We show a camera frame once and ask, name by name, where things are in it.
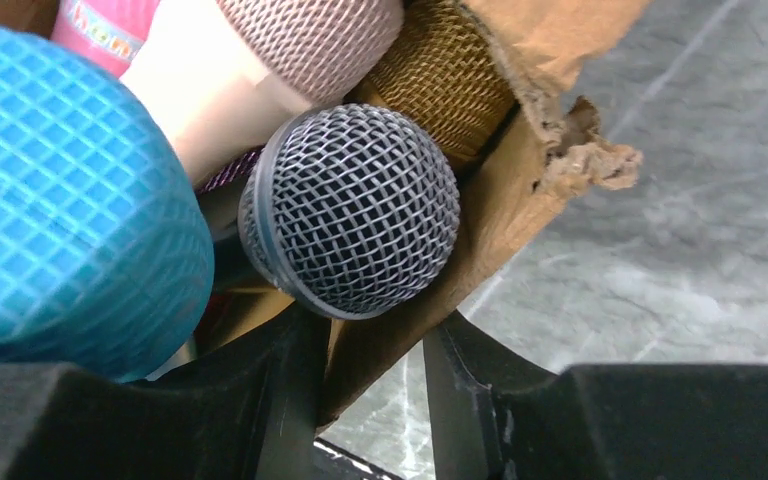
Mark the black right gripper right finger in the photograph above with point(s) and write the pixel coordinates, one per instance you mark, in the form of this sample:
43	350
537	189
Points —
496	415

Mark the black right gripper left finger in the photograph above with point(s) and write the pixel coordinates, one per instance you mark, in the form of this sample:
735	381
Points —
247	410

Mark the black microphone grey grille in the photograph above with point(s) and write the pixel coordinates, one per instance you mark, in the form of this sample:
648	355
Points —
351	210

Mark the blue toy microphone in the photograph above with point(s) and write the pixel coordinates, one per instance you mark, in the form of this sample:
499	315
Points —
106	260

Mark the brown cardboard box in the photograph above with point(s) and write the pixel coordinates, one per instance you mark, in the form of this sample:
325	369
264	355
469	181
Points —
545	158

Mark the beige toy microphone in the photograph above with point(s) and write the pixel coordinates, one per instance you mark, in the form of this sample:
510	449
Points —
220	77

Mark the gold microphone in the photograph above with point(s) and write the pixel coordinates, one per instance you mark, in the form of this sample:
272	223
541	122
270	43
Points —
439	72

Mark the pink toy microphone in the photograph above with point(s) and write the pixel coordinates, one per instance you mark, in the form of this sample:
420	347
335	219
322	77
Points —
107	32

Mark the purple glitter microphone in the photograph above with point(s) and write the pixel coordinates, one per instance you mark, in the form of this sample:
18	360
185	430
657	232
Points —
235	170

